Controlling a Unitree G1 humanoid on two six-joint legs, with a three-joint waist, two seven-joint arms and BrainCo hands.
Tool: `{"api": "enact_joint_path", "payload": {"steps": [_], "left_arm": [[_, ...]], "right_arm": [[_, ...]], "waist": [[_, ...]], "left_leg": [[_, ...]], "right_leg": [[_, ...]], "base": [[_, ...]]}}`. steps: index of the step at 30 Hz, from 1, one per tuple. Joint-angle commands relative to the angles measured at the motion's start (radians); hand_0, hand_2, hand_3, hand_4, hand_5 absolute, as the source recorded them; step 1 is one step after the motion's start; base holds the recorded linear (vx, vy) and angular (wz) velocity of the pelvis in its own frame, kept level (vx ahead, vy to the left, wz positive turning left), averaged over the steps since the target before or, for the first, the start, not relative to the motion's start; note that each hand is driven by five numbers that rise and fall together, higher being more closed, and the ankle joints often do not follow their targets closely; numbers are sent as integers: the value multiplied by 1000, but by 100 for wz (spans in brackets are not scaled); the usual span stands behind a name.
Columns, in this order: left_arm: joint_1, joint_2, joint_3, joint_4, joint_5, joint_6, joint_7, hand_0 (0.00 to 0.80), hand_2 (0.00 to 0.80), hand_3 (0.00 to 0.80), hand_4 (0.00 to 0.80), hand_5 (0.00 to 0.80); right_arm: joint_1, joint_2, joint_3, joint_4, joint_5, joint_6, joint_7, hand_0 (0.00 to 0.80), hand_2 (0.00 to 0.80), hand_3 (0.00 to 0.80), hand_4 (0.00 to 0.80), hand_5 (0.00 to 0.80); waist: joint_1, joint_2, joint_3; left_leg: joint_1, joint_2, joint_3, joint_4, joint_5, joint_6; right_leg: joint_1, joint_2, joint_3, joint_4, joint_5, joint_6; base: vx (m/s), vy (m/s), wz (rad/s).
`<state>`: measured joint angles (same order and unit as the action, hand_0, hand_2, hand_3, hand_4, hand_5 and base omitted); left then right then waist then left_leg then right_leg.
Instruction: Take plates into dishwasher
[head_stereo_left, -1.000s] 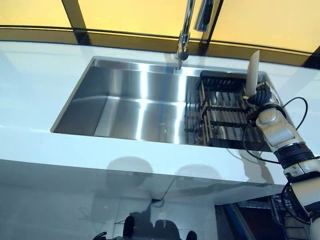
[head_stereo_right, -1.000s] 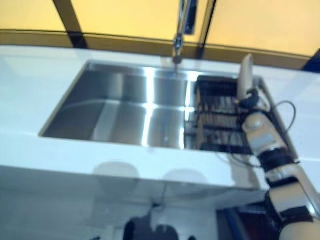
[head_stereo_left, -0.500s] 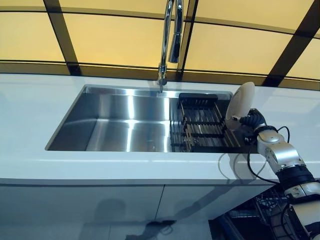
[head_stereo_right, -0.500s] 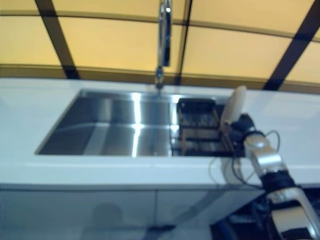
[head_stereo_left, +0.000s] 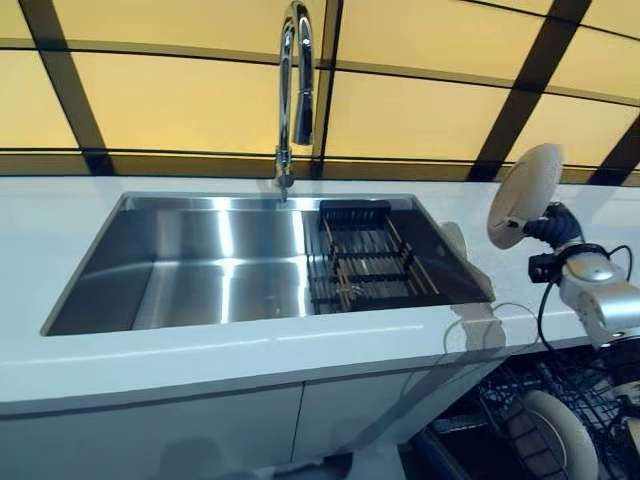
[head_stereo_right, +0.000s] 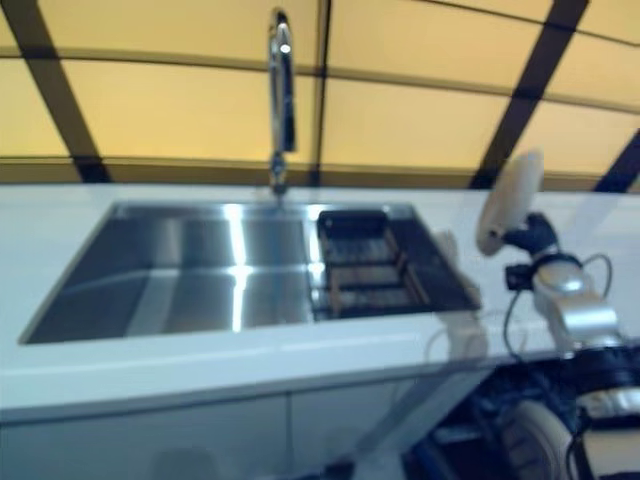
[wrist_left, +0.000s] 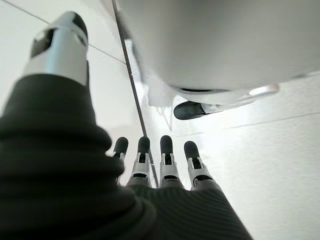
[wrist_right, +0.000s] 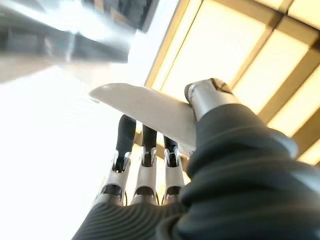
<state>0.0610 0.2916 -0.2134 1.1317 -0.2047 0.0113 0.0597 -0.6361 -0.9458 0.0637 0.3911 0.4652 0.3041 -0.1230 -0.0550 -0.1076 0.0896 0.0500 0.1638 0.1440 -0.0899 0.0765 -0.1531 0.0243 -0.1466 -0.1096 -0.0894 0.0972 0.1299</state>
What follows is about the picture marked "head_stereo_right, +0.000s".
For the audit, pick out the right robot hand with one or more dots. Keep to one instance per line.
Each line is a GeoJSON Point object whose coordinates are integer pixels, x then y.
{"type": "Point", "coordinates": [537, 237]}

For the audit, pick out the cream round plate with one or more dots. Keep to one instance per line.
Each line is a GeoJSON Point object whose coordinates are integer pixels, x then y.
{"type": "Point", "coordinates": [537, 435]}
{"type": "Point", "coordinates": [507, 205]}

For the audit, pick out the white cabinet door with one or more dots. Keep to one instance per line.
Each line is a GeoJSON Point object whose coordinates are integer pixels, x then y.
{"type": "Point", "coordinates": [340, 430]}
{"type": "Point", "coordinates": [150, 440]}

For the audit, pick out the chrome gooseneck kitchen faucet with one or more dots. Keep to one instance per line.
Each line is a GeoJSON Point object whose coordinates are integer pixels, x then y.
{"type": "Point", "coordinates": [282, 100]}

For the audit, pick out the stainless steel sink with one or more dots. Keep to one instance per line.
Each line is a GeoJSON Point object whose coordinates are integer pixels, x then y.
{"type": "Point", "coordinates": [175, 275]}

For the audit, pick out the yellow panelled window screen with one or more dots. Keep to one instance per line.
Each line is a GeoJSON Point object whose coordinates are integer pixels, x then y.
{"type": "Point", "coordinates": [175, 110]}

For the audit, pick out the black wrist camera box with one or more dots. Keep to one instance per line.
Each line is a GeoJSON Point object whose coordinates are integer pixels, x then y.
{"type": "Point", "coordinates": [517, 277]}

